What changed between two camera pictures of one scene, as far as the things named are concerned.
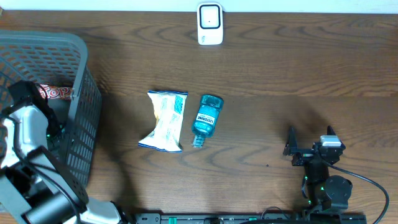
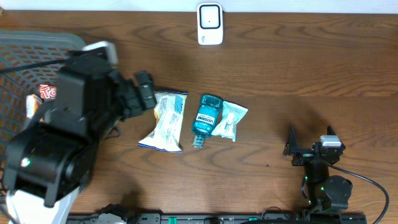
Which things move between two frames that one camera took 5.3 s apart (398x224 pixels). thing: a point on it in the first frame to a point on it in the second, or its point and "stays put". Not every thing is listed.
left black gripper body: [53, 134] to [126, 98]
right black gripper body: [303, 155] stays put
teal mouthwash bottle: [208, 111] stays put
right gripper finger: [291, 145] stays put
